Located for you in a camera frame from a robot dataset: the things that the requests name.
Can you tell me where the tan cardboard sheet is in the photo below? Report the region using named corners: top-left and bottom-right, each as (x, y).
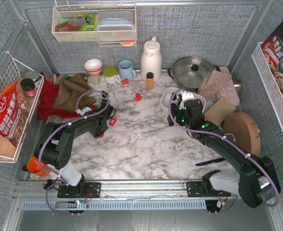
top-left (204, 97), bottom-right (236, 126)

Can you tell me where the white plastic storage basket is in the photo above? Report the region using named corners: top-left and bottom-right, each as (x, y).
top-left (160, 87), bottom-right (206, 113)

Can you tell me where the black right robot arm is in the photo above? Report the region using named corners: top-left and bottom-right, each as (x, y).
top-left (168, 99), bottom-right (281, 208)

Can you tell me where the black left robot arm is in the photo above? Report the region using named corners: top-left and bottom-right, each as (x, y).
top-left (34, 99), bottom-right (116, 198)

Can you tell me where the red capsule middle left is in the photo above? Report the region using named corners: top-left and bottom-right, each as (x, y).
top-left (110, 117), bottom-right (117, 127)

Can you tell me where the pink striped towel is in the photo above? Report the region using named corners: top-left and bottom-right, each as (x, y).
top-left (197, 70), bottom-right (232, 101)

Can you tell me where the red capsule upper centre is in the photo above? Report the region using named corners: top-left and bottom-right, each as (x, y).
top-left (135, 93), bottom-right (142, 101)

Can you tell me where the steel pot with glass lid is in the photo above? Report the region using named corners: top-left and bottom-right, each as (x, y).
top-left (167, 56), bottom-right (221, 92)

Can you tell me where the pink silicone mould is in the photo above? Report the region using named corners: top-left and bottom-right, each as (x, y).
top-left (216, 78), bottom-right (240, 107)

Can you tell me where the small beige pepper jar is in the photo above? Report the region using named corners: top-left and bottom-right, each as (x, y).
top-left (87, 75), bottom-right (101, 84)

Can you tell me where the brown cloth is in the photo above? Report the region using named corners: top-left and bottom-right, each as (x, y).
top-left (51, 73), bottom-right (92, 113)

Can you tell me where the round wooden board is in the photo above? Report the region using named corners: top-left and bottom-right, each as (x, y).
top-left (222, 112), bottom-right (261, 156)

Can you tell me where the red capsule near mug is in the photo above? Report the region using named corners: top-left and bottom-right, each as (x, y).
top-left (121, 79), bottom-right (129, 85)

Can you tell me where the orange spice bottle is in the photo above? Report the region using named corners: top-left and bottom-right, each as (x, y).
top-left (146, 72), bottom-right (154, 89)

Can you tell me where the green lidded white cup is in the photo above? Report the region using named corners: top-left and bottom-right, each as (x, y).
top-left (103, 66), bottom-right (121, 84)

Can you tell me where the steel ladle bowl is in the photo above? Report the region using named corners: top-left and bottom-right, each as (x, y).
top-left (233, 79), bottom-right (244, 94)

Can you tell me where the white striped bowl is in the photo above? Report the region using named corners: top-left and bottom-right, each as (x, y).
top-left (84, 59), bottom-right (102, 75)

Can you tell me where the red cloth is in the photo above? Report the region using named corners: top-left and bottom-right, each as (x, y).
top-left (37, 71), bottom-right (84, 121)

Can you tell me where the blue mug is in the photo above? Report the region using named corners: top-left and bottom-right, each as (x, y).
top-left (118, 60), bottom-right (136, 80)

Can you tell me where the white thermos jug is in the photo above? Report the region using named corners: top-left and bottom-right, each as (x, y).
top-left (140, 37), bottom-right (162, 82)

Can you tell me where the orange ball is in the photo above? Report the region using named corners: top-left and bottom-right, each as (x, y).
top-left (26, 156), bottom-right (51, 177)

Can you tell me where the dark lidded sauce jar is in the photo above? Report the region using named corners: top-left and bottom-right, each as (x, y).
top-left (20, 78), bottom-right (37, 98)

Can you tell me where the silver lidded jar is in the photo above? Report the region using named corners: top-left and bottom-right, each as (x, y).
top-left (25, 71), bottom-right (41, 88)

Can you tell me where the red snack bag left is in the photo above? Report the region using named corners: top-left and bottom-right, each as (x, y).
top-left (0, 81), bottom-right (27, 148)

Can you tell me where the clear plastic food container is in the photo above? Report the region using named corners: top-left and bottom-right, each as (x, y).
top-left (96, 11), bottom-right (135, 41)

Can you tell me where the green drink bottle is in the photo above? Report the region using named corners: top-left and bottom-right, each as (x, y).
top-left (74, 13), bottom-right (97, 31)

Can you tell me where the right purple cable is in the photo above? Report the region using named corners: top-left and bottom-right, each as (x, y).
top-left (169, 88), bottom-right (281, 215)

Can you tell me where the purple cable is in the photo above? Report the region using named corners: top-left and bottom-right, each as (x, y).
top-left (37, 90), bottom-right (110, 215)
top-left (169, 88), bottom-right (281, 215)

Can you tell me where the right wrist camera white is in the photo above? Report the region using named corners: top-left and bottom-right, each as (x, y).
top-left (178, 90), bottom-right (195, 101)

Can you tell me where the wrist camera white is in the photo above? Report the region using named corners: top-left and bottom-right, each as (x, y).
top-left (178, 90), bottom-right (195, 101)
top-left (75, 107), bottom-right (92, 116)

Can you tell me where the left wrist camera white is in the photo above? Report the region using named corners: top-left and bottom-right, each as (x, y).
top-left (75, 107), bottom-right (92, 116)

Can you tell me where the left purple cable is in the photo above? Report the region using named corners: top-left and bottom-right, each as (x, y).
top-left (37, 90), bottom-right (110, 215)

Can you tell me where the purple spatula handle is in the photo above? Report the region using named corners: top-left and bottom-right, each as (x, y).
top-left (196, 157), bottom-right (225, 167)

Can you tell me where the white wire basket right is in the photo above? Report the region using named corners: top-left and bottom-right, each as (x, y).
top-left (251, 42), bottom-right (283, 132)

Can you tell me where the white wire basket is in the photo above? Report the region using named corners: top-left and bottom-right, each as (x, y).
top-left (0, 51), bottom-right (44, 163)
top-left (251, 42), bottom-right (283, 132)

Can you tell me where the white wire basket left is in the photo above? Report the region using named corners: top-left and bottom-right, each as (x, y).
top-left (0, 51), bottom-right (44, 163)

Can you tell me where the clear wall shelf bin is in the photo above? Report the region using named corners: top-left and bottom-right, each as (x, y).
top-left (51, 3), bottom-right (137, 46)

